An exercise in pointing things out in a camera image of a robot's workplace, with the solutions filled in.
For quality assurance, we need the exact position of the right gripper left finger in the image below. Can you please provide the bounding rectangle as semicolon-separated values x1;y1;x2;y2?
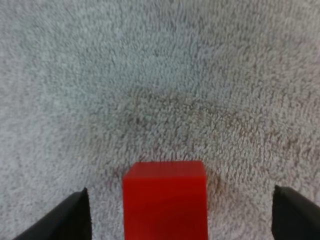
12;187;92;240

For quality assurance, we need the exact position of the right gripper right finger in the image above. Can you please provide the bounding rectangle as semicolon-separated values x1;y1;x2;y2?
271;184;320;240

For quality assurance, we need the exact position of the red cube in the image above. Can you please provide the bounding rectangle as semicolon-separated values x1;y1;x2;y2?
122;160;209;240

